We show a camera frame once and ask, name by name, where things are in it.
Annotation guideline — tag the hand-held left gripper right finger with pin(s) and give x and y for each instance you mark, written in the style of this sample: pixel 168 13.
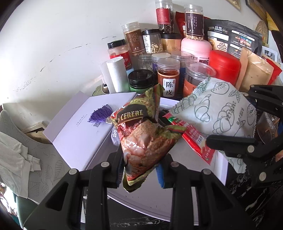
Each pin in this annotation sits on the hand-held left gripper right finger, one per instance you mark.
pixel 160 177

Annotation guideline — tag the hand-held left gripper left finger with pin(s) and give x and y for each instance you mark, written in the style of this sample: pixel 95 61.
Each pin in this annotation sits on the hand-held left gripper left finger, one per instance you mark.
pixel 118 170

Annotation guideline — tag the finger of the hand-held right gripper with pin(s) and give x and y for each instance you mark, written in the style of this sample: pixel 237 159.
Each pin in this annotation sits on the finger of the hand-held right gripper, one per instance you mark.
pixel 232 142
pixel 267 99

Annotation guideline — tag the red snack packet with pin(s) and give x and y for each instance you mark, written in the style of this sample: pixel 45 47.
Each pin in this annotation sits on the red snack packet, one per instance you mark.
pixel 196 137

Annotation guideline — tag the white bread-print snack packet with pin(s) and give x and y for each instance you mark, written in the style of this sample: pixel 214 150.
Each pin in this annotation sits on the white bread-print snack packet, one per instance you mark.
pixel 216 106

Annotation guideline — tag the brown cereal packet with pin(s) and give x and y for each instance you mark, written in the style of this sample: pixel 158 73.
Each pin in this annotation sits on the brown cereal packet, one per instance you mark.
pixel 141 137

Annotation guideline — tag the white gift box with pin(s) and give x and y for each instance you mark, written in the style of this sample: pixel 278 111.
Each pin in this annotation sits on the white gift box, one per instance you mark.
pixel 84 137

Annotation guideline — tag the purple tassel sachet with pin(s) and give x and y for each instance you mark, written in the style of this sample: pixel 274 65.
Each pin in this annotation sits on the purple tassel sachet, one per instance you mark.
pixel 99 114

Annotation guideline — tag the clear plastic bag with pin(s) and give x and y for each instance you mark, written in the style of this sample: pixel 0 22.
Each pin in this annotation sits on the clear plastic bag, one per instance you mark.
pixel 268 128

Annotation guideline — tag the kraft paper pouch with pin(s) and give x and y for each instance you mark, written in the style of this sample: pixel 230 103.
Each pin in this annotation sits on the kraft paper pouch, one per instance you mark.
pixel 256 68

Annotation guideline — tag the black and white photo card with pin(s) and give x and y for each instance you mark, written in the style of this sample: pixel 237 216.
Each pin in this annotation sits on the black and white photo card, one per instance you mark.
pixel 269 53

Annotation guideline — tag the red canister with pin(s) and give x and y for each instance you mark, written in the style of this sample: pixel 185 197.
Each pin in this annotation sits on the red canister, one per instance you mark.
pixel 225 66

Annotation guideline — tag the woven straw fan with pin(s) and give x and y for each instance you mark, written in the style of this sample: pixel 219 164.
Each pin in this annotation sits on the woven straw fan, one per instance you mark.
pixel 262 31

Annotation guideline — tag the grey leaf-pattern chair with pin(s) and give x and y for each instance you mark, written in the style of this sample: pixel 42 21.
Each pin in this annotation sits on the grey leaf-pattern chair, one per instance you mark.
pixel 48 168

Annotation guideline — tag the black oat bag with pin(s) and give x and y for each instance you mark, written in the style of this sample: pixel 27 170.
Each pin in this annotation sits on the black oat bag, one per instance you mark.
pixel 234 36

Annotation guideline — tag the wide jar orange label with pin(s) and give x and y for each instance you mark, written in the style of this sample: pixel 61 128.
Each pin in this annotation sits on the wide jar orange label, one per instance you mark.
pixel 194 77

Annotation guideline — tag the yellow bag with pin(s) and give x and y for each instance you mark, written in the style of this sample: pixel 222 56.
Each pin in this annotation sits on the yellow bag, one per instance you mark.
pixel 273 22

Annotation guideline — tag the small olive green object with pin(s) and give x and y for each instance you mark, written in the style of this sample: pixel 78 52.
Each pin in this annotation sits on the small olive green object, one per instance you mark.
pixel 100 90

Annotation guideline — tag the pink canister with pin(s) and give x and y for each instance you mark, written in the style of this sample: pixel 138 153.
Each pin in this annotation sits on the pink canister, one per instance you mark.
pixel 195 49

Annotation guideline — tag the orange powder jar white label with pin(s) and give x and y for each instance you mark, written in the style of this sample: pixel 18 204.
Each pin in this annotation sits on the orange powder jar white label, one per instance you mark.
pixel 168 79

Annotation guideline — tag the large framed picture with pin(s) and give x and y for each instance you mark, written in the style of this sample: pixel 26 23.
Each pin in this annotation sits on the large framed picture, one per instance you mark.
pixel 256 8

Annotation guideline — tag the dark green jar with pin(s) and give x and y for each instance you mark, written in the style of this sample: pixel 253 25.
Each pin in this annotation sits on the dark green jar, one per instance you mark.
pixel 141 80

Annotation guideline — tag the small clear jar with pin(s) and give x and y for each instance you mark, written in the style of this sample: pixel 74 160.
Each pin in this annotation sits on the small clear jar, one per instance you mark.
pixel 144 63
pixel 182 58
pixel 161 58

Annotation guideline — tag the white paper roll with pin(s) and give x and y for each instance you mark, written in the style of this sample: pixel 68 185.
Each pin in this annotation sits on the white paper roll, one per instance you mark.
pixel 116 74

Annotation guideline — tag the dark green armchair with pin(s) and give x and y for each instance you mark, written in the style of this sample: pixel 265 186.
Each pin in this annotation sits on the dark green armchair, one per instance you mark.
pixel 24 212

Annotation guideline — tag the light grey garment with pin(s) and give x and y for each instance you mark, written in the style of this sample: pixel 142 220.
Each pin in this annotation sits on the light grey garment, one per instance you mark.
pixel 15 163

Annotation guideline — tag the tall jar of beans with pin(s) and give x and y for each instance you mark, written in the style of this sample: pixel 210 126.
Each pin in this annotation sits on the tall jar of beans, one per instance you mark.
pixel 194 22

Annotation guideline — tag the black lid tan jar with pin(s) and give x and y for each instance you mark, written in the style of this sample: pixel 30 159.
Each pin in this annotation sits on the black lid tan jar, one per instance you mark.
pixel 171 43

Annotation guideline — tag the dark red bag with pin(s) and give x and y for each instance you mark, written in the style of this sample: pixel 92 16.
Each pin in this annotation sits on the dark red bag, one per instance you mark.
pixel 180 22

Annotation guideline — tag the black lid red spice jar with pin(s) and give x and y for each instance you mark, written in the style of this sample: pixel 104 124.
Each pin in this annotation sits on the black lid red spice jar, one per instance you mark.
pixel 118 53

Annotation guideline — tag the black lid dried slices jar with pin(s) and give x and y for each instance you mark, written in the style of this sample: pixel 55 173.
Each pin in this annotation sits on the black lid dried slices jar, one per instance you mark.
pixel 152 41

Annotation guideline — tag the brown label clear jar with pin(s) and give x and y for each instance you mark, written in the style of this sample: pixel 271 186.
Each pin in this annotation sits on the brown label clear jar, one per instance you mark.
pixel 133 39

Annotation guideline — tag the tall jar of dried flowers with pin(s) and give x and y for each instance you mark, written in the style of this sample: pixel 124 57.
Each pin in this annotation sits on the tall jar of dried flowers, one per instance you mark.
pixel 164 16

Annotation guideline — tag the wooden picture frame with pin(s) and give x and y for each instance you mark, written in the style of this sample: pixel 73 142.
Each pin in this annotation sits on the wooden picture frame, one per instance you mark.
pixel 35 132

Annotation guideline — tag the beige wall intercom panel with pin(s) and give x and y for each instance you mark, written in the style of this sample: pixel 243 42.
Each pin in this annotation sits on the beige wall intercom panel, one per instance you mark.
pixel 234 4

